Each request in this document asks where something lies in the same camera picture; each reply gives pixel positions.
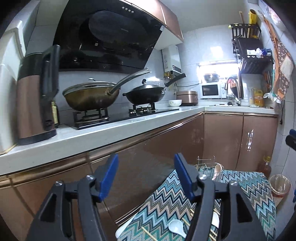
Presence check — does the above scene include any chrome sink faucet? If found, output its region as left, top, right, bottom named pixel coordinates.
left=224, top=76, right=241, bottom=106

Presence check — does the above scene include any wire utensil basket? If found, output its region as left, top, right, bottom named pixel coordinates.
left=195, top=156, right=222, bottom=182

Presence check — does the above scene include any oil bottle on floor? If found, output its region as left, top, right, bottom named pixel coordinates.
left=257, top=156, right=271, bottom=179

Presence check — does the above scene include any brown thermos kettle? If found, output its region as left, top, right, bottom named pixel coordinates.
left=16, top=45, right=60, bottom=146

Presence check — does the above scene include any black wok with lid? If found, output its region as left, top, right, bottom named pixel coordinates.
left=122, top=73, right=186, bottom=105

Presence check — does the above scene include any white bowl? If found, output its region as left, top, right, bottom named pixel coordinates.
left=168, top=99, right=182, bottom=107

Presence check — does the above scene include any black range hood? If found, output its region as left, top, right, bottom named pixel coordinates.
left=53, top=1, right=162, bottom=74

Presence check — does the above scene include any white microwave oven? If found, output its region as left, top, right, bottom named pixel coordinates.
left=201, top=82, right=226, bottom=99

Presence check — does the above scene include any black wall shelf rack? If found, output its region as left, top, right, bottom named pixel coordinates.
left=229, top=23, right=273, bottom=74

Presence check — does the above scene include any white ceramic spoon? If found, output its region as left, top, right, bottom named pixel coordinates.
left=211, top=211, right=220, bottom=228

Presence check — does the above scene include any black gas stove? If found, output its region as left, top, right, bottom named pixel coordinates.
left=65, top=102, right=180, bottom=130

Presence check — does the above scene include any zigzag knitted table mat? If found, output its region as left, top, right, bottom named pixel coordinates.
left=117, top=170, right=276, bottom=240

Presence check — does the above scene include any yellow cooking oil bottle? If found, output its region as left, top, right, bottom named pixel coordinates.
left=253, top=89, right=264, bottom=107

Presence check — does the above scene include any bronze wok with lid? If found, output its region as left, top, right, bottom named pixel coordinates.
left=63, top=69, right=151, bottom=112

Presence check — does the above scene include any plastic jar on floor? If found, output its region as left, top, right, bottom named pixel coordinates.
left=268, top=174, right=291, bottom=207

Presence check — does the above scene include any white water heater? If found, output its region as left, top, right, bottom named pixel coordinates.
left=162, top=45, right=182, bottom=75

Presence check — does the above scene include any hanging patterned apron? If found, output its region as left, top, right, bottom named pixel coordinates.
left=263, top=17, right=294, bottom=101

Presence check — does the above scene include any large pinkish ceramic spoon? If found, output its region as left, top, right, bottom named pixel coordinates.
left=212, top=163, right=224, bottom=182

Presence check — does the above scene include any brown rice cooker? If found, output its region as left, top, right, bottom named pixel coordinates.
left=176, top=91, right=198, bottom=106

